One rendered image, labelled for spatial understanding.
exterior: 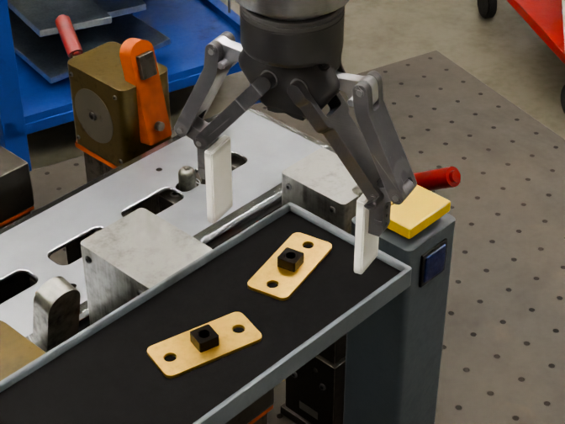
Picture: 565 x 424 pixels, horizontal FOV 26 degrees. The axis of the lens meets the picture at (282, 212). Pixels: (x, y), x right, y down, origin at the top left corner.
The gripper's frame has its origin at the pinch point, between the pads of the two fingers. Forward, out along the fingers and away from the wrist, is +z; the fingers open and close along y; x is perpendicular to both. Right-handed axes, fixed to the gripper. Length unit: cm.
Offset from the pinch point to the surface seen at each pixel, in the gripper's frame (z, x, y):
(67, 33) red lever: 14, -38, 54
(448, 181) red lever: 7.3, -22.5, -4.7
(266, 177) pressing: 20.0, -30.7, 20.5
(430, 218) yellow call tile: 4.3, -12.3, -7.1
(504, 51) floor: 120, -252, 67
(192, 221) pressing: 20.0, -19.2, 23.1
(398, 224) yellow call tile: 4.2, -9.9, -5.2
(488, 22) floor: 120, -268, 78
